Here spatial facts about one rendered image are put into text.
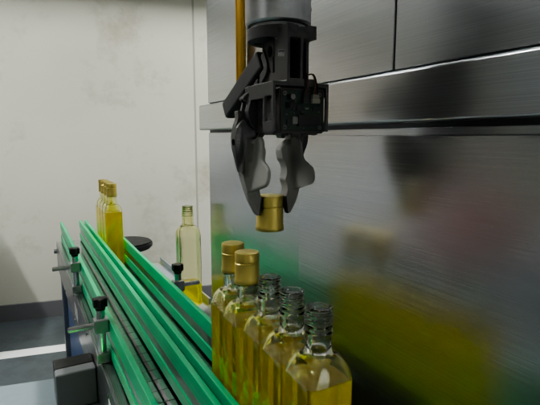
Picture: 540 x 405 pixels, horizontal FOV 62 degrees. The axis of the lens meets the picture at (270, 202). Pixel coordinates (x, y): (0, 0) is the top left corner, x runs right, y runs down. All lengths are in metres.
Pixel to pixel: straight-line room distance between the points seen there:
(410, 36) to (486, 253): 0.27
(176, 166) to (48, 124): 0.94
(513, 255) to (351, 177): 0.24
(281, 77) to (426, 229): 0.23
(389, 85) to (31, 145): 3.22
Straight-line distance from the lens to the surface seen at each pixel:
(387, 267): 0.58
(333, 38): 0.72
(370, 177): 0.59
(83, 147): 3.58
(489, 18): 0.53
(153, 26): 3.67
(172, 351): 0.83
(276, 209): 0.55
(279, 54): 0.51
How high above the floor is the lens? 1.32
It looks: 8 degrees down
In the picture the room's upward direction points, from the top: straight up
